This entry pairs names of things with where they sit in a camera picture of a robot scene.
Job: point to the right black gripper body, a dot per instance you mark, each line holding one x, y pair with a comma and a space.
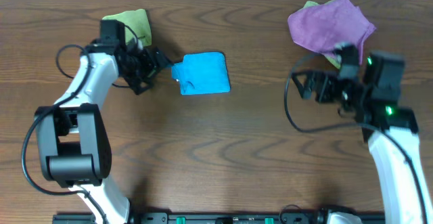
346, 93

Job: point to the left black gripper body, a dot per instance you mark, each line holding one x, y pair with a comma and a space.
149, 65

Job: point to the blue microfiber cloth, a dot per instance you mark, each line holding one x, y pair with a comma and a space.
202, 73

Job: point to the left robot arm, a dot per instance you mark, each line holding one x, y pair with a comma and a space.
74, 149

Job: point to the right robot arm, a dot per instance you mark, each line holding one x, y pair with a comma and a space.
390, 131

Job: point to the folded green cloth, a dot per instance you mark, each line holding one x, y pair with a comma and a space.
137, 20

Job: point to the purple microfiber cloth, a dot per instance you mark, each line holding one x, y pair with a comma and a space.
320, 28

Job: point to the green cloth under pile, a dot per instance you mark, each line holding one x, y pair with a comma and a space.
331, 59

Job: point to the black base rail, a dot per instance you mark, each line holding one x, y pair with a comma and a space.
164, 218

